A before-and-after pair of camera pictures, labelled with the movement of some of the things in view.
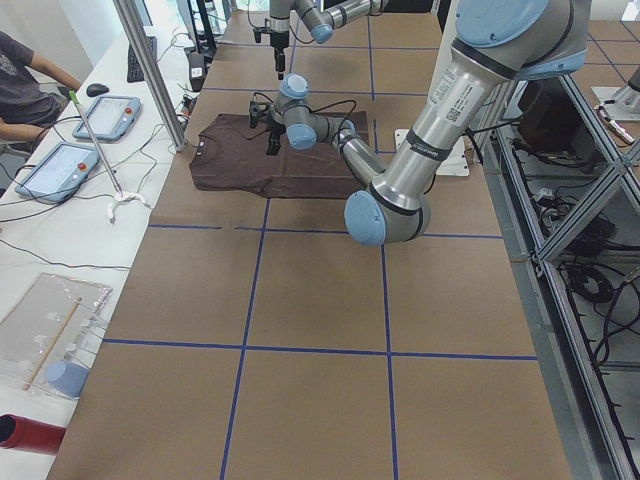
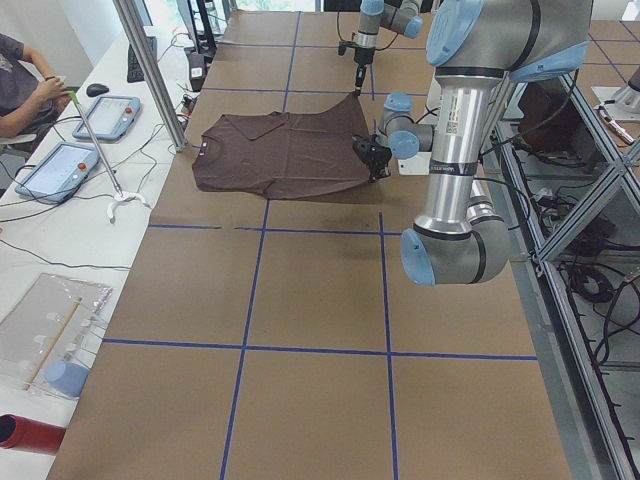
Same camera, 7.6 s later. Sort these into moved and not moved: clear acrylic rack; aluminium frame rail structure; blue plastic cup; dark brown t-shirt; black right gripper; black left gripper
Moved: black right gripper; black left gripper
Not moved: dark brown t-shirt; clear acrylic rack; blue plastic cup; aluminium frame rail structure
